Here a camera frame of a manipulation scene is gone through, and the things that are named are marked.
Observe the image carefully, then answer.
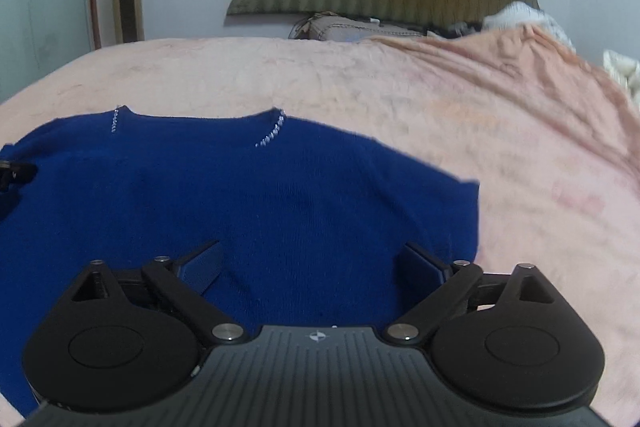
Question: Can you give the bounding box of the dark cloth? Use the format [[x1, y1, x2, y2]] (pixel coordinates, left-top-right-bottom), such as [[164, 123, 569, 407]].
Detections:
[[425, 21, 485, 40]]

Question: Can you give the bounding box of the beige pillow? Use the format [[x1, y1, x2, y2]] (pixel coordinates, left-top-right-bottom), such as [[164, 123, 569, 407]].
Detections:
[[289, 11, 433, 42]]

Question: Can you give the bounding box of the white crumpled cloth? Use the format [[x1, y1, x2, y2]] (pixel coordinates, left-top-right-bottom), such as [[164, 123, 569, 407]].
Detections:
[[481, 1, 577, 54]]

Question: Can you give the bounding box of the blue knit sweater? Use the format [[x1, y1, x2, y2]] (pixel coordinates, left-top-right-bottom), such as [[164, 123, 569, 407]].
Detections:
[[0, 105, 482, 420]]

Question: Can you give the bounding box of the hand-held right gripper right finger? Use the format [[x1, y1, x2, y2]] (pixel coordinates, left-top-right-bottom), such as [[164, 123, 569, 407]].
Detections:
[[382, 241, 556, 347]]

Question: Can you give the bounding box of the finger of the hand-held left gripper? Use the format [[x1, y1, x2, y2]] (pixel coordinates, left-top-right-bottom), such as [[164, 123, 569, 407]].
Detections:
[[0, 159, 39, 194]]

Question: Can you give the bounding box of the cream fluffy cloth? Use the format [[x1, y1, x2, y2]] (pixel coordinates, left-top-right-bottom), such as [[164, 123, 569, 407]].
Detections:
[[602, 49, 640, 110]]

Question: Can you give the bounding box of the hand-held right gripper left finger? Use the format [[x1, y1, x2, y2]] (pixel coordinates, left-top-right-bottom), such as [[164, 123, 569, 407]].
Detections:
[[72, 240, 251, 347]]

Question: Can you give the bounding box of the frosted glass wardrobe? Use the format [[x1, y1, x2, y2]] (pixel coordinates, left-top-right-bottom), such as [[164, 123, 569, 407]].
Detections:
[[0, 0, 97, 105]]

